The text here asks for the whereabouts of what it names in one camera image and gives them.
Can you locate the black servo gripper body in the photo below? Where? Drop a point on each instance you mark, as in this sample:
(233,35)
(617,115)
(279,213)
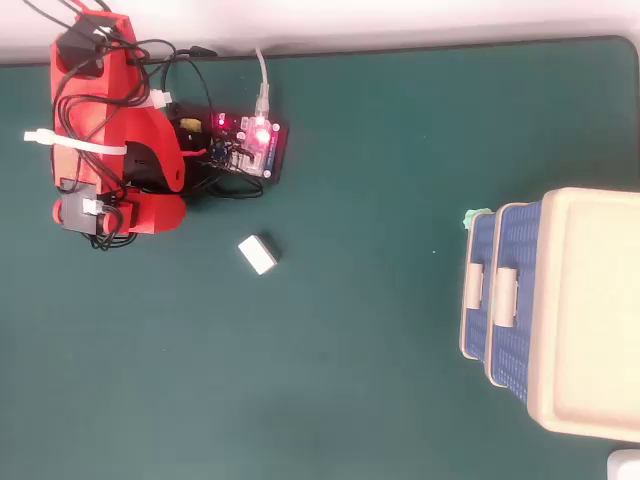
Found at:
(77,212)

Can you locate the green crumpled tape blob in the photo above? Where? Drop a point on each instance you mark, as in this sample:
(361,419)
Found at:
(474,219)

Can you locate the long white zip tie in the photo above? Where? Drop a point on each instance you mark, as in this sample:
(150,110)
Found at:
(75,144)

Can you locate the motor controller circuit board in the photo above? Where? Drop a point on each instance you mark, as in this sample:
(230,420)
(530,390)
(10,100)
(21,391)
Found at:
(250,140)

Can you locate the beige plastic drawer cabinet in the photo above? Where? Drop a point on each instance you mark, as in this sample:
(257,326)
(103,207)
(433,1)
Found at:
(600,300)

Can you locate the red fixed gripper finger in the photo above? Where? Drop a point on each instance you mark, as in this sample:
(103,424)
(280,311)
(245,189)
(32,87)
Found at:
(160,215)

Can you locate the white toy brick cube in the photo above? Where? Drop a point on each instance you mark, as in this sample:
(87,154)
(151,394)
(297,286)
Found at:
(256,256)

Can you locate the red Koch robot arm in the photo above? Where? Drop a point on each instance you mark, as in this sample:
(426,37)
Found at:
(155,130)

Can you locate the white box corner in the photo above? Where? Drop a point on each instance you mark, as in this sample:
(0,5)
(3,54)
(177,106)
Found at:
(625,466)

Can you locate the dark green table mat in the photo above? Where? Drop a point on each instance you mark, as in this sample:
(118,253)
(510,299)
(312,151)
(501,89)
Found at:
(350,325)

